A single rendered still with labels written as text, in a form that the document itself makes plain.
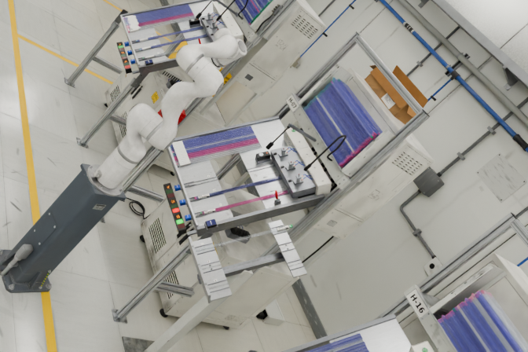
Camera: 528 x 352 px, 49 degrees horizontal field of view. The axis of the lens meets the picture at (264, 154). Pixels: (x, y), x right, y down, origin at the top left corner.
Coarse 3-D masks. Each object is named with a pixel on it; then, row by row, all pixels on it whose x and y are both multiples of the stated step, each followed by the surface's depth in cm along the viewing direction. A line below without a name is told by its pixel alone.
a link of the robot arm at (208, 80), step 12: (204, 60) 233; (192, 72) 233; (204, 72) 232; (216, 72) 234; (180, 84) 241; (192, 84) 240; (204, 84) 233; (216, 84) 233; (168, 96) 243; (180, 96) 240; (192, 96) 238; (204, 96) 237; (168, 108) 245; (180, 108) 245; (168, 120) 248; (156, 132) 252; (168, 132) 251; (156, 144) 254; (168, 144) 255
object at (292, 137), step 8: (288, 136) 337; (296, 136) 337; (288, 144) 340; (296, 144) 332; (304, 144) 332; (304, 152) 327; (312, 152) 328; (304, 160) 323; (312, 160) 323; (312, 168) 319; (320, 168) 319; (312, 176) 315; (320, 176) 315; (320, 184) 311; (328, 184) 311; (320, 192) 314; (328, 192) 316
